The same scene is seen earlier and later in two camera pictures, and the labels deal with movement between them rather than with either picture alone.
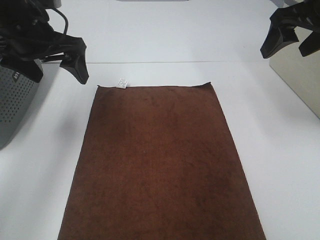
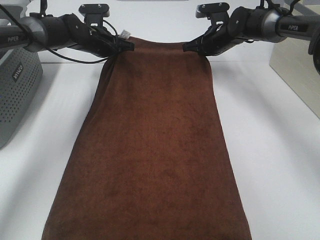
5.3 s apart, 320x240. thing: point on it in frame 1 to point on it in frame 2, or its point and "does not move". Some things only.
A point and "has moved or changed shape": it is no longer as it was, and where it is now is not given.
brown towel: [160, 163] has moved or changed shape
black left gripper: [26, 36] to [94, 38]
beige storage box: [301, 74] does not move
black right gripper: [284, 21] to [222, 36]
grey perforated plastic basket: [16, 93] does not move
